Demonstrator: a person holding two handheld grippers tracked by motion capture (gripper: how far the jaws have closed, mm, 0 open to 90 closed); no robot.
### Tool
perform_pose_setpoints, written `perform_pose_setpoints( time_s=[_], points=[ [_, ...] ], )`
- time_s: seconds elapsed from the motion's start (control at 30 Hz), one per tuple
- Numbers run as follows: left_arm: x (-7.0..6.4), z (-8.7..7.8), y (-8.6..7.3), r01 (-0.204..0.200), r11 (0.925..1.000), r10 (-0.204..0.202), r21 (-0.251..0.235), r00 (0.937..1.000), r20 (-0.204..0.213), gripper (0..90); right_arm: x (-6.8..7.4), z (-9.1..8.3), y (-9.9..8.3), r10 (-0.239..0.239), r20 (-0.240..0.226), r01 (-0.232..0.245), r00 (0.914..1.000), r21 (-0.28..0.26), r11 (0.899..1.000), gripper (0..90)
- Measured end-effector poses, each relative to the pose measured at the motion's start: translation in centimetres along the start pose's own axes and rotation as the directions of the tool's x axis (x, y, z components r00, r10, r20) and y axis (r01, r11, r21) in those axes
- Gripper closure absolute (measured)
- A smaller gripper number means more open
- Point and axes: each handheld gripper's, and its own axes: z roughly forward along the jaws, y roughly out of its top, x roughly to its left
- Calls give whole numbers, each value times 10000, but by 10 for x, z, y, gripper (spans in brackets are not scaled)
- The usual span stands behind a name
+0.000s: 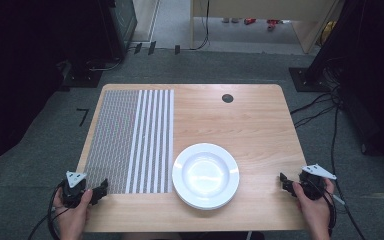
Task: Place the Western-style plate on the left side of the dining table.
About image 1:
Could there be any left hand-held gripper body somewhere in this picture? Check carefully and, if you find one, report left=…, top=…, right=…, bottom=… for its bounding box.
left=61, top=170, right=93, bottom=210

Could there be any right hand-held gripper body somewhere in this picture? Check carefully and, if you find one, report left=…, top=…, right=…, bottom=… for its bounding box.
left=298, top=163, right=338, bottom=202

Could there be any person's left hand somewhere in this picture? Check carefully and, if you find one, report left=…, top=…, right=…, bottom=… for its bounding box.
left=52, top=188, right=95, bottom=235

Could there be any person's right hand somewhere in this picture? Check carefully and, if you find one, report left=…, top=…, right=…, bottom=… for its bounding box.
left=291, top=177, right=335, bottom=232

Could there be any grey striped placemat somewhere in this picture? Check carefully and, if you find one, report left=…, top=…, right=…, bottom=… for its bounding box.
left=84, top=88, right=175, bottom=195

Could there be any white round plate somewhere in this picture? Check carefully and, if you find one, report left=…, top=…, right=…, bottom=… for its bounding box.
left=171, top=142, right=241, bottom=211

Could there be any yellow object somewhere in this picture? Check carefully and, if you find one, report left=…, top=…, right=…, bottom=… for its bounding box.
left=319, top=20, right=338, bottom=47

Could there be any dark cabinet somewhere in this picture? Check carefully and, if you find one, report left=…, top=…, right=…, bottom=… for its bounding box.
left=108, top=0, right=138, bottom=62

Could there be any light wooden desk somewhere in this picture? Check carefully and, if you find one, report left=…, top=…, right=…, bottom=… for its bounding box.
left=189, top=0, right=345, bottom=55

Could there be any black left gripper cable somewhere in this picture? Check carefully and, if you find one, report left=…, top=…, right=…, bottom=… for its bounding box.
left=27, top=181, right=68, bottom=240

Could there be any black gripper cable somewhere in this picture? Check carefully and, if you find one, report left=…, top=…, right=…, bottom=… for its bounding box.
left=308, top=178, right=368, bottom=240
left=27, top=181, right=68, bottom=240

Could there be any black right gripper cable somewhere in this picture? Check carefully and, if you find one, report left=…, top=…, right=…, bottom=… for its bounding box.
left=308, top=178, right=368, bottom=240

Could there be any black floor cable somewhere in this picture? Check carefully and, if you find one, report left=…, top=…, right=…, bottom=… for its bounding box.
left=293, top=104, right=336, bottom=130
left=289, top=91, right=334, bottom=116

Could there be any black stand base plate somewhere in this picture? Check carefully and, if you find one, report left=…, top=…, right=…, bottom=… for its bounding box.
left=59, top=59, right=105, bottom=90
left=288, top=66, right=334, bottom=93

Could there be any black hanging cable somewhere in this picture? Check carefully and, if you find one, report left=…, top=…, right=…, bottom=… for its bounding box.
left=189, top=0, right=212, bottom=52

